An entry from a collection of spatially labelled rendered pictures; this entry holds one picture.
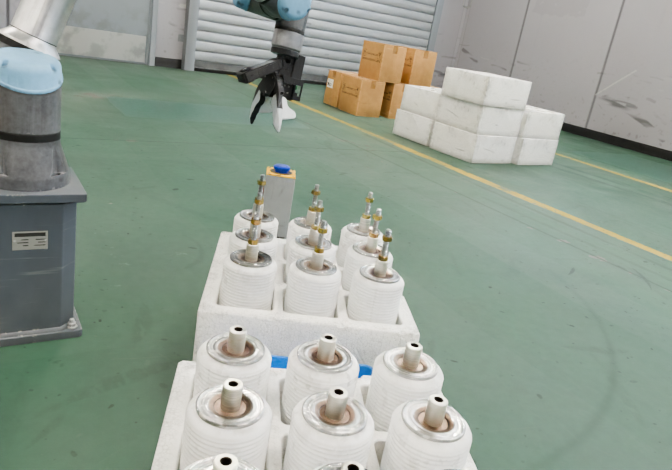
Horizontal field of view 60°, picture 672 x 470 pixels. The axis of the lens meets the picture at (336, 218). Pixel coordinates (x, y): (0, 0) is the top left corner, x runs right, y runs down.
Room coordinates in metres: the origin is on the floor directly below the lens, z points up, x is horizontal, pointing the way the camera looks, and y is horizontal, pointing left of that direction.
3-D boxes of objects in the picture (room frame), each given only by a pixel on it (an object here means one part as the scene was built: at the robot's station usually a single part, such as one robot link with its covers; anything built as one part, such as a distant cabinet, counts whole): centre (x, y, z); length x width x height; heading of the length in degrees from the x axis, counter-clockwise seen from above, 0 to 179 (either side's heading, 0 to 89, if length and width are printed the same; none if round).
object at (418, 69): (5.37, -0.44, 0.45); 0.30 x 0.24 x 0.30; 32
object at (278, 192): (1.37, 0.15, 0.16); 0.07 x 0.07 x 0.31; 8
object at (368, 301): (1.00, -0.10, 0.16); 0.10 x 0.10 x 0.18
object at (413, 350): (0.70, -0.13, 0.26); 0.02 x 0.02 x 0.03
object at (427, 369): (0.70, -0.13, 0.25); 0.08 x 0.08 x 0.01
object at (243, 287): (0.96, 0.14, 0.16); 0.10 x 0.10 x 0.18
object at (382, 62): (5.14, -0.16, 0.45); 0.30 x 0.24 x 0.30; 36
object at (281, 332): (1.10, 0.04, 0.09); 0.39 x 0.39 x 0.18; 8
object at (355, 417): (0.57, -0.04, 0.25); 0.08 x 0.08 x 0.01
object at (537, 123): (4.16, -1.16, 0.27); 0.39 x 0.39 x 0.18; 36
